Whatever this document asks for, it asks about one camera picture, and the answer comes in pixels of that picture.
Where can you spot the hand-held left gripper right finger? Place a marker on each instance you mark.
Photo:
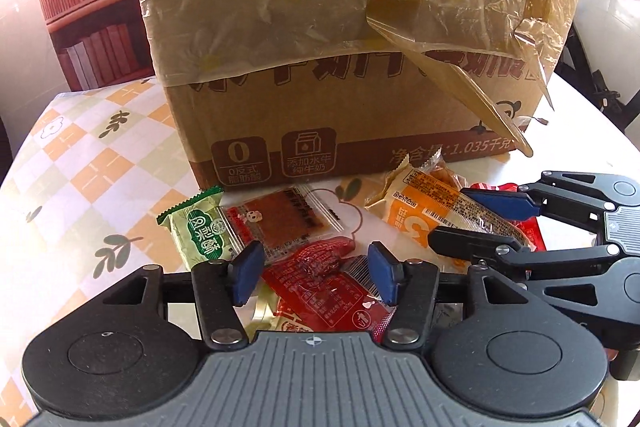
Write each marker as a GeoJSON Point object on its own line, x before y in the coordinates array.
{"type": "Point", "coordinates": [382, 272]}

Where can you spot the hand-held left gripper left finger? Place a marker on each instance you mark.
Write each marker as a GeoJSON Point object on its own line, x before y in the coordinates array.
{"type": "Point", "coordinates": [247, 269]}

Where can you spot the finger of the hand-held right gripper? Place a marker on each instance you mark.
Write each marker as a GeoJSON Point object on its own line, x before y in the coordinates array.
{"type": "Point", "coordinates": [500, 202]}
{"type": "Point", "coordinates": [465, 243]}

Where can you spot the orange and white snack packet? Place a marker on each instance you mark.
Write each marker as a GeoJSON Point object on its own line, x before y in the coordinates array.
{"type": "Point", "coordinates": [415, 207]}

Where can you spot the green snack packet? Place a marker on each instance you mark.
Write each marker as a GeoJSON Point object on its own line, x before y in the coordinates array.
{"type": "Point", "coordinates": [200, 227]}

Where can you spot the brown cardboard box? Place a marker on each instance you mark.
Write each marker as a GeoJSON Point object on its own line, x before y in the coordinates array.
{"type": "Point", "coordinates": [240, 117]}

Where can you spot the yellow translucent plastic bag liner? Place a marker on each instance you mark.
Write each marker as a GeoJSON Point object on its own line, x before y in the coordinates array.
{"type": "Point", "coordinates": [300, 7]}

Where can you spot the red foil snack packet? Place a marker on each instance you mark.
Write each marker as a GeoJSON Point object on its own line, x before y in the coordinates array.
{"type": "Point", "coordinates": [532, 232]}

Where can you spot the golden foil snack packet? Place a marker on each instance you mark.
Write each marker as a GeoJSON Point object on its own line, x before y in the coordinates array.
{"type": "Point", "coordinates": [265, 312]}

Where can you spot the clear brown panda snack packet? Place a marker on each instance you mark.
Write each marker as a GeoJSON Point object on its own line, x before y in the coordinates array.
{"type": "Point", "coordinates": [285, 217]}

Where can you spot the black exercise bike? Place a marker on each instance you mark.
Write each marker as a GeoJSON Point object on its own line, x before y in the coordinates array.
{"type": "Point", "coordinates": [607, 107]}

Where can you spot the checkered floral tablecloth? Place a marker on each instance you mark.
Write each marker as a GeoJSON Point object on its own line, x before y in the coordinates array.
{"type": "Point", "coordinates": [85, 167]}

